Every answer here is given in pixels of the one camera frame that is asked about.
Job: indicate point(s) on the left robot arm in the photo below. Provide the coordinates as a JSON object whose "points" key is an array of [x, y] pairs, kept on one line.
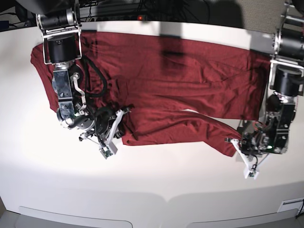
{"points": [[286, 79]]}

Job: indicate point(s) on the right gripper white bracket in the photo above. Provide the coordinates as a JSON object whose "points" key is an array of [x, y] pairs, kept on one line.
{"points": [[106, 125]]}

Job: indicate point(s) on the dark red long-sleeve shirt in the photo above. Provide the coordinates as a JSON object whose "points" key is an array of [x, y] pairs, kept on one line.
{"points": [[178, 90]]}

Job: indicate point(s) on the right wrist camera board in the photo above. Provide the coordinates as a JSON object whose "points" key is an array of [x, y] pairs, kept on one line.
{"points": [[106, 152]]}

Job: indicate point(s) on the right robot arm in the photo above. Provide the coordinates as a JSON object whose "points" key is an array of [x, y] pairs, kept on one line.
{"points": [[60, 25]]}

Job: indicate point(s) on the black power strip red light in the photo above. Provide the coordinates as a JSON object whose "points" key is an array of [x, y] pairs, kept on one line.
{"points": [[118, 17]]}

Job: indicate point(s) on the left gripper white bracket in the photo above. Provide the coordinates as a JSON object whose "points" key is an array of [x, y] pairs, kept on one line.
{"points": [[252, 162]]}

